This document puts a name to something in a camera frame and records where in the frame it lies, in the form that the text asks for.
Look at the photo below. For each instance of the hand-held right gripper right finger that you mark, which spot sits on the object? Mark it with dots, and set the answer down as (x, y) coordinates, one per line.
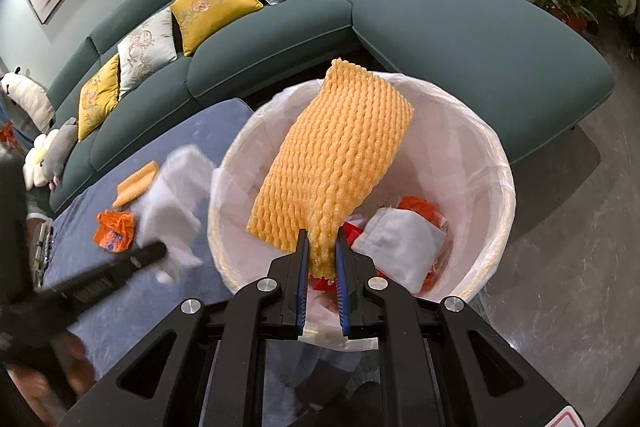
(341, 292)

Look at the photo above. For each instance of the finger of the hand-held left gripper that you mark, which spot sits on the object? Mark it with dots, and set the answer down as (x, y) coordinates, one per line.
(105, 279)

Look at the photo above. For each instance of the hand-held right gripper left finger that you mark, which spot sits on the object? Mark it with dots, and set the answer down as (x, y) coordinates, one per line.
(300, 292)

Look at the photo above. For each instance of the white cloth pouch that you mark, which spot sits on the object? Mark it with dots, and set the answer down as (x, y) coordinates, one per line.
(400, 247)

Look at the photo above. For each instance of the white tissue sheet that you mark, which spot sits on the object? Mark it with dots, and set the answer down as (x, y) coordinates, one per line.
(175, 207)

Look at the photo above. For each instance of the large orange foam net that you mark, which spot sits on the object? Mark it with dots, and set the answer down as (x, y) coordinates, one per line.
(330, 147)

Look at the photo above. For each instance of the bin with white bag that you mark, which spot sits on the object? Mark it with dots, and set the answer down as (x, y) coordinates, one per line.
(465, 147)

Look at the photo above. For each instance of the person's left hand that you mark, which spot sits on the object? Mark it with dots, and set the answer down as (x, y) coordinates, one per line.
(70, 367)

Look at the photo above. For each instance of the shiny metal object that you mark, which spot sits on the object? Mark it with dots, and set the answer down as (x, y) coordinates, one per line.
(44, 252)

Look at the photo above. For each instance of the orange plastic wrapper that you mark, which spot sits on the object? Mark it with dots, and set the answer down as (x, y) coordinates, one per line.
(115, 232)

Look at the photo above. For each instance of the white flower cushion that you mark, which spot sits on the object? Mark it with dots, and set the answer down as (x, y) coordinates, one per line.
(40, 159)

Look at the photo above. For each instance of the small orange foam net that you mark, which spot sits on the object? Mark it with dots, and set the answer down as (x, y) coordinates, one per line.
(135, 184)

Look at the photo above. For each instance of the grey mouse plush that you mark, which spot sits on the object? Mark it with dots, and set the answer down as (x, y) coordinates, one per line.
(61, 152)

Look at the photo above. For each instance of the white plush toy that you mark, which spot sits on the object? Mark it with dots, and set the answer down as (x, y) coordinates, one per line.
(27, 99)

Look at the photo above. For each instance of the yellow embroidered pillow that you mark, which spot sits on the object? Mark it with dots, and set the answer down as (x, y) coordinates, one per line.
(215, 9)
(97, 99)

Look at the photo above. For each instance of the green sofa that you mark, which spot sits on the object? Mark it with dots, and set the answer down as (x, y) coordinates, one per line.
(450, 32)

